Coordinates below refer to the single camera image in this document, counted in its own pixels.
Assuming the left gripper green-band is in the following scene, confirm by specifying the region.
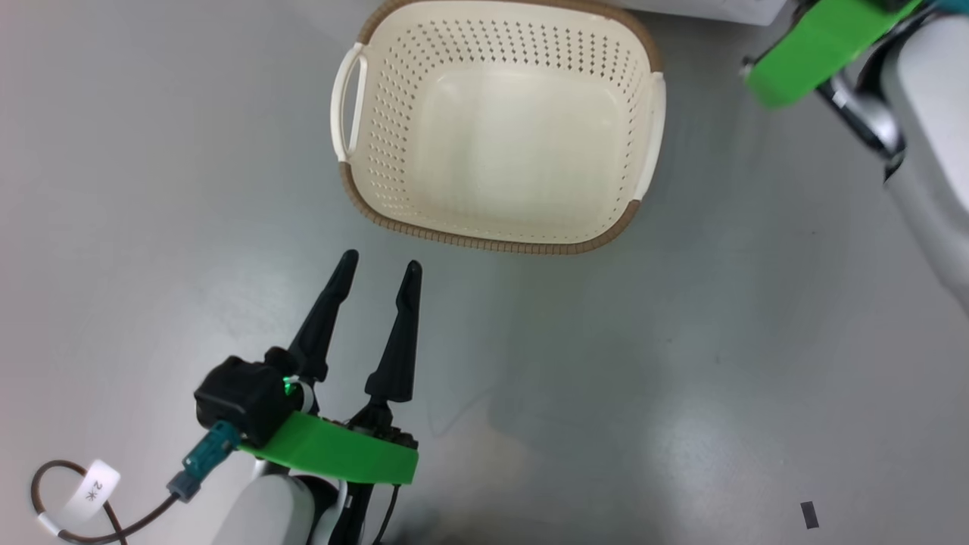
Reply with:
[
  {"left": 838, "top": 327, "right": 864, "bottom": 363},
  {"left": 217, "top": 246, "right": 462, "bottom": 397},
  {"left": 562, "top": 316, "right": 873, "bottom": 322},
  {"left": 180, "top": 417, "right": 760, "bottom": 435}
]
[{"left": 238, "top": 250, "right": 424, "bottom": 486}]

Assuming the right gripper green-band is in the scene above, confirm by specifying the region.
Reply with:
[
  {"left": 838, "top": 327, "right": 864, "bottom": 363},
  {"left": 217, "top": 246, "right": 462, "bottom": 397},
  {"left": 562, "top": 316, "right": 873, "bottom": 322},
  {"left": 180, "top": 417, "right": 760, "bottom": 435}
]
[{"left": 741, "top": 0, "right": 925, "bottom": 111}]

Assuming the white front-load washing machine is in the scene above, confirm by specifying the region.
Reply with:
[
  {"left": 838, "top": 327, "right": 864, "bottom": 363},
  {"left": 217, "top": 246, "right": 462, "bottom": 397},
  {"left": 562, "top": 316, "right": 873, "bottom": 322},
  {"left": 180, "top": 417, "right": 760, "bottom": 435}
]
[{"left": 617, "top": 0, "right": 793, "bottom": 27}]

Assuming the cream perforated laundry basket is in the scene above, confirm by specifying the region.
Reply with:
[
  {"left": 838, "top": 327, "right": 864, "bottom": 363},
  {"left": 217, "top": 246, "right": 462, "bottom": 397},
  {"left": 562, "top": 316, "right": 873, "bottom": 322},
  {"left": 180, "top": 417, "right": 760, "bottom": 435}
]
[{"left": 330, "top": 0, "right": 668, "bottom": 256}]

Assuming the white cable label tag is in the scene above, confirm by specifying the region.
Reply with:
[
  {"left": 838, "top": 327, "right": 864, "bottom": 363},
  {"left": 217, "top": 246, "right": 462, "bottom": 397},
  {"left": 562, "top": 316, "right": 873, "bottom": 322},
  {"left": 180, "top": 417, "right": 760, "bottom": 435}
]
[{"left": 56, "top": 459, "right": 121, "bottom": 528}]

